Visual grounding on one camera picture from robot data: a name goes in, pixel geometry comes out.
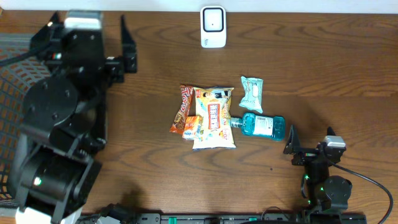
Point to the teal mouthwash bottle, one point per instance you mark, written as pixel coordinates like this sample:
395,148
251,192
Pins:
260,126

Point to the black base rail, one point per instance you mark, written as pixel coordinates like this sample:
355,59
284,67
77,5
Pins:
156,218

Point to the red orange snack packet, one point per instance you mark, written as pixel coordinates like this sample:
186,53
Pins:
179,121

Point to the mint green tissue pack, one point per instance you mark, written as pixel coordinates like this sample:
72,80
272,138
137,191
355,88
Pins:
252,99

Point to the yellow snack bag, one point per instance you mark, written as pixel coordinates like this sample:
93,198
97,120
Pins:
213,105

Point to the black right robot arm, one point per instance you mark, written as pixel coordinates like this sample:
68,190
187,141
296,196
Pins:
327,194

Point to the white barcode scanner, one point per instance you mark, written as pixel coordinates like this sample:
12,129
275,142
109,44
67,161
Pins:
213,27

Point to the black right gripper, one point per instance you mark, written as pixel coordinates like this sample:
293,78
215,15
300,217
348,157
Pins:
293,147

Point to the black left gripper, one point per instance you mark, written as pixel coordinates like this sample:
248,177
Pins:
122,64

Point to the gray plastic shopping basket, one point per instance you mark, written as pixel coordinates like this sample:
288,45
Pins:
16,79

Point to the small orange box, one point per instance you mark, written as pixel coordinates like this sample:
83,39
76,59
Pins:
192,127

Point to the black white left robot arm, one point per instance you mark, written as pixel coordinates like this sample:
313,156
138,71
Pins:
65,121

